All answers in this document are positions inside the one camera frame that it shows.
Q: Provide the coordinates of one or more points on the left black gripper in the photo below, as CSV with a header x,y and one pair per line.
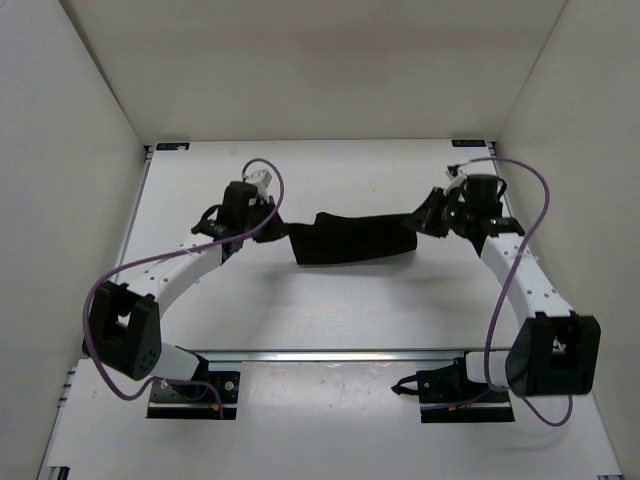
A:
x,y
276,229

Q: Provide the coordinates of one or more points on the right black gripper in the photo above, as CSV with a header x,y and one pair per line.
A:
x,y
424,219

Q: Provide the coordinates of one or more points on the black skirt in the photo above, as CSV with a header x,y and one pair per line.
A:
x,y
335,240

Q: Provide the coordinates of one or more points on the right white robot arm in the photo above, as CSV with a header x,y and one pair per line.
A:
x,y
555,350

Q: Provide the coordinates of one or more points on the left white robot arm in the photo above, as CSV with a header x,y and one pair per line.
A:
x,y
124,320

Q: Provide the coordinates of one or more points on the right blue corner label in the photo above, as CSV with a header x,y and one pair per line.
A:
x,y
468,143

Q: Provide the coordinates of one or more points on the blue corner label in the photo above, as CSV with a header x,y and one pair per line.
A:
x,y
468,143
172,146

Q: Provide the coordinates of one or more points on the left blue corner label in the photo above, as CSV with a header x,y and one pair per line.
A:
x,y
172,146

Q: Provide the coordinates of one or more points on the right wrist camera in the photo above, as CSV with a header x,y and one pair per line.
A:
x,y
456,177

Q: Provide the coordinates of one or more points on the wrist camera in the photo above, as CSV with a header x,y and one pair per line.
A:
x,y
261,179
456,177

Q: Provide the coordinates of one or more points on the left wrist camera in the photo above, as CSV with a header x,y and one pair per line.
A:
x,y
261,179

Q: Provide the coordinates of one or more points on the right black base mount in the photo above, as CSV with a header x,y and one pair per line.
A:
x,y
447,396

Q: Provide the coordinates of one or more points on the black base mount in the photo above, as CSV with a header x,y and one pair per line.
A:
x,y
174,402
447,396

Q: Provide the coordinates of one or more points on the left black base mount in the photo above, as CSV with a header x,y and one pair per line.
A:
x,y
174,402

